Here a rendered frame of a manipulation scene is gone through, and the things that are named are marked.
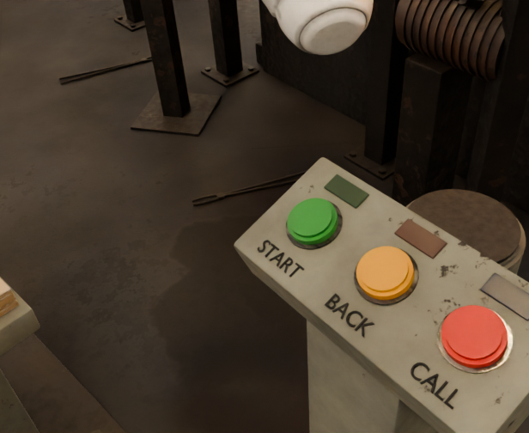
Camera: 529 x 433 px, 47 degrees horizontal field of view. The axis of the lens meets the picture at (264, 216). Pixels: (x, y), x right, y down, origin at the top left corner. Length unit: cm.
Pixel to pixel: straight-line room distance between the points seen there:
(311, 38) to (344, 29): 4
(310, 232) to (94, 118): 141
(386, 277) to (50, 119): 154
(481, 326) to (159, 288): 94
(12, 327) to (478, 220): 56
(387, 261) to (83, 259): 102
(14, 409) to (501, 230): 73
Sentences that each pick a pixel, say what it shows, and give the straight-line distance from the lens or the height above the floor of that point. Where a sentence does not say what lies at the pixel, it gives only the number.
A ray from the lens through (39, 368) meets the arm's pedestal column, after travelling 120.
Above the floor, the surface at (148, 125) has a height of 1.
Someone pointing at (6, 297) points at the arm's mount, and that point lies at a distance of 82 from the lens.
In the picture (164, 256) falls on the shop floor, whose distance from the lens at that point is 134.
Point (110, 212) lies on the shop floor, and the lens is 148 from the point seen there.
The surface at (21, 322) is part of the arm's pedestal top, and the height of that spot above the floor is 34.
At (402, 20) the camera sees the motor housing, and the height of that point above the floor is 48.
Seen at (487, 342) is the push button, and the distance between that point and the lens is 41.
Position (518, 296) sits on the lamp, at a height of 62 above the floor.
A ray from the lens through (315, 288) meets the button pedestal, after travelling 46.
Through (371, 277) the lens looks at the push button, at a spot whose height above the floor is 61.
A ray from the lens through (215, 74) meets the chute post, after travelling 193.
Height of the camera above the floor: 93
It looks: 42 degrees down
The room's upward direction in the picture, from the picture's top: 5 degrees counter-clockwise
